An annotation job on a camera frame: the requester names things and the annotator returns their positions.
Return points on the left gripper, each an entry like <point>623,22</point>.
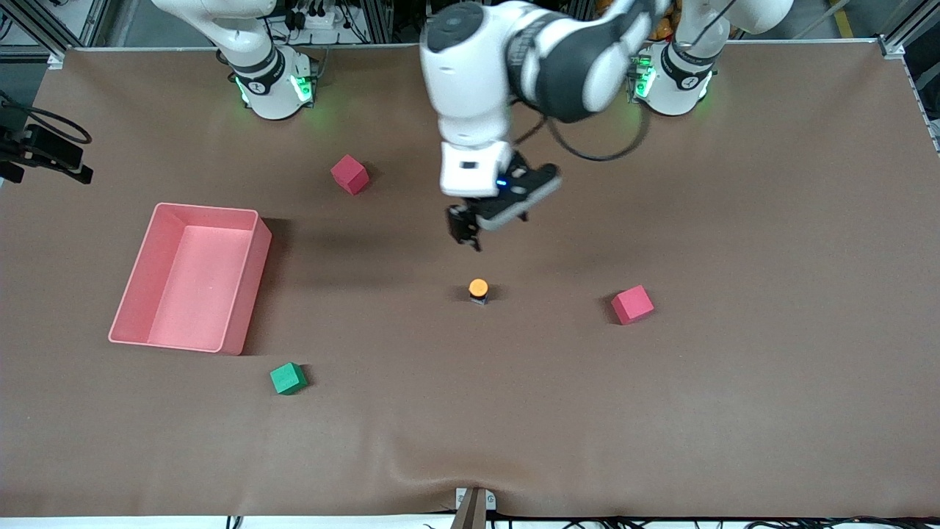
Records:
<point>462,222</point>

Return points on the orange cap push button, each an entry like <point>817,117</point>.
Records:
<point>478,286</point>

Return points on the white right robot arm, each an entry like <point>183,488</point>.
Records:
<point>272,95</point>

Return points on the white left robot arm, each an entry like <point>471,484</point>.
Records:
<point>470,73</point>

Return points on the pink foam cube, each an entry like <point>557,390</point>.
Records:
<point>632,305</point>
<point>349,175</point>

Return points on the brown table mat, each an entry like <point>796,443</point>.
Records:
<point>470,411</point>

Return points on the pink plastic bin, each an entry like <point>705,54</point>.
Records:
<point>191,294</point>

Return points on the green foam cube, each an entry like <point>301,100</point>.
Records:
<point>288,378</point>

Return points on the white power strip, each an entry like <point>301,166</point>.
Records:
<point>319,18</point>

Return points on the aluminium frame profile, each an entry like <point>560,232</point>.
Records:
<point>892,48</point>
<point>56,60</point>

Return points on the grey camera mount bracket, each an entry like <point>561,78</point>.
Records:
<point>474,514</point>

